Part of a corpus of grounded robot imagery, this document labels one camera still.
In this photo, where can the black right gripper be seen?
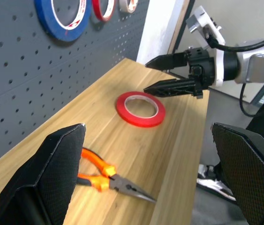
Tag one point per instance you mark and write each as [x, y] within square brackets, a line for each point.
[204, 70]

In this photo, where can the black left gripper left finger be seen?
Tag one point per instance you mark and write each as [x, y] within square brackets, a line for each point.
[40, 182]

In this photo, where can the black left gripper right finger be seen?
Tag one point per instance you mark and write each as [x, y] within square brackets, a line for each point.
[251, 175]

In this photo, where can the red tape roll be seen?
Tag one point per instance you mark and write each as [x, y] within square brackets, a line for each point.
[99, 14]
[122, 113]

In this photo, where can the orange black needle-nose pliers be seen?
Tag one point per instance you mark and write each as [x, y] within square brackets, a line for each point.
[120, 184]

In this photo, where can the white tape roll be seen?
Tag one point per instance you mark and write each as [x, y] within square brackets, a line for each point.
[127, 9]

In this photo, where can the grey metal pegboard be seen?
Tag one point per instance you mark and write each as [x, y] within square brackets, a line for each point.
[17, 82]

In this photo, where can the blue tape roll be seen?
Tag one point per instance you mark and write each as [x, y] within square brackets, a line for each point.
[50, 26]

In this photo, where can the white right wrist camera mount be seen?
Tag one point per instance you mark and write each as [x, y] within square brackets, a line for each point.
[202, 21]

